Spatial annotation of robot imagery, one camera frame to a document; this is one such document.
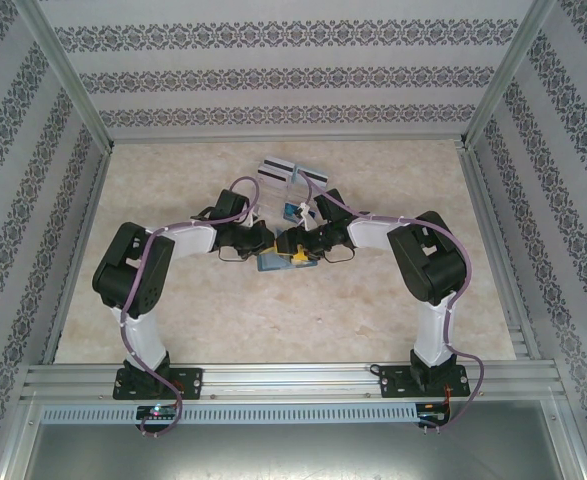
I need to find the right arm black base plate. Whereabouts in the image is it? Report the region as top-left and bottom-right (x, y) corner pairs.
(379, 364), (473, 400)

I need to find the aluminium frame post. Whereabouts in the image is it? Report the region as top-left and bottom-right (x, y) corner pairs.
(0, 392), (42, 480)
(458, 0), (560, 150)
(20, 0), (115, 151)
(540, 394), (587, 480)

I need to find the clear acrylic card stand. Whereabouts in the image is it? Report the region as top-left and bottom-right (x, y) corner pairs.
(254, 156), (332, 225)

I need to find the grey metal panel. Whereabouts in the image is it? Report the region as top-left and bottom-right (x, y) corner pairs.
(22, 424), (587, 480)

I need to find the right gripper black cable loop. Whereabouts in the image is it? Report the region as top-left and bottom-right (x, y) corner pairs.
(321, 246), (358, 266)

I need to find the gripper black cable loop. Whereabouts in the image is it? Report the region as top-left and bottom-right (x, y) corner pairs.
(216, 246), (248, 264)
(321, 246), (358, 266)

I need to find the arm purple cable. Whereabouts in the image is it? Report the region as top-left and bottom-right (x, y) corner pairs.
(292, 168), (487, 434)
(120, 175), (262, 439)

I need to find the blue credit card stack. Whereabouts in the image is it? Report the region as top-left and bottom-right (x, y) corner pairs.
(296, 167), (331, 186)
(281, 201), (318, 223)

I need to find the aluminium frame rail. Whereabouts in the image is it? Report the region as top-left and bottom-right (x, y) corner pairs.
(108, 139), (468, 148)

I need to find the left gripper black cable loop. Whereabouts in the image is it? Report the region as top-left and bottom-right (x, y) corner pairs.
(216, 246), (248, 264)

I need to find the blue leather card holder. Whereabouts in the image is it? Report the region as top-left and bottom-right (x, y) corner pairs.
(256, 249), (320, 275)

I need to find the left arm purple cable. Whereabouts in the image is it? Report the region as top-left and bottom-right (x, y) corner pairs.
(120, 175), (262, 439)

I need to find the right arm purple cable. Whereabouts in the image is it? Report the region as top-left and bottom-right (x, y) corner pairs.
(292, 168), (487, 434)

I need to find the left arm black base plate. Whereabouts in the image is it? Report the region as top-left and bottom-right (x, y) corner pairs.
(114, 367), (206, 402)

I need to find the slotted grey cable duct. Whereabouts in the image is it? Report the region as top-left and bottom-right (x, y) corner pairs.
(40, 403), (420, 427)

